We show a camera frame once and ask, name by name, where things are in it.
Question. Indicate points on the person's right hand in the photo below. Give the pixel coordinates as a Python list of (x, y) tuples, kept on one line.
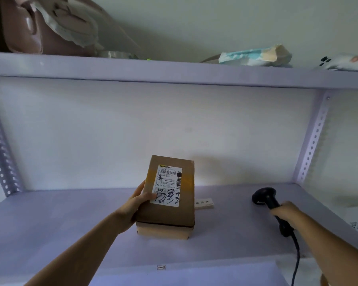
[(287, 213)]

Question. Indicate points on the white metal shelf rack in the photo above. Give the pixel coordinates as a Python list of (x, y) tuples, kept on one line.
[(179, 163)]

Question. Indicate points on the person's left hand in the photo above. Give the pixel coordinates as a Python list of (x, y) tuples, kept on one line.
[(128, 210)]

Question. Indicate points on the black barcode scanner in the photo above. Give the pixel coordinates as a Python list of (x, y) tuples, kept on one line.
[(271, 205)]

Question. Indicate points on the person's left forearm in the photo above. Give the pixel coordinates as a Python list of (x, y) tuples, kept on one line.
[(77, 251)]

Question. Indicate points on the small white paper label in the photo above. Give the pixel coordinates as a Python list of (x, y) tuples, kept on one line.
[(204, 203)]

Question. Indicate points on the person's right forearm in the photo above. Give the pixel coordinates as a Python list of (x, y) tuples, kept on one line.
[(331, 250)]

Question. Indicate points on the white phone case package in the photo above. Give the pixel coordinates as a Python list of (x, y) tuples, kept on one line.
[(346, 62)]

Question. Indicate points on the brown cardboard parcel box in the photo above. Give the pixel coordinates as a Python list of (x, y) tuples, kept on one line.
[(168, 197)]

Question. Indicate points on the grey crumpled plastic mailer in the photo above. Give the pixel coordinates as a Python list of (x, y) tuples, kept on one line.
[(68, 20)]

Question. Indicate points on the white and blue packet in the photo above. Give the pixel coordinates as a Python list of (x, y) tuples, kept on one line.
[(256, 56)]

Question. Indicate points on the person's left thumb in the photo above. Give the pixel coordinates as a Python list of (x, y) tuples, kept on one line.
[(150, 197)]

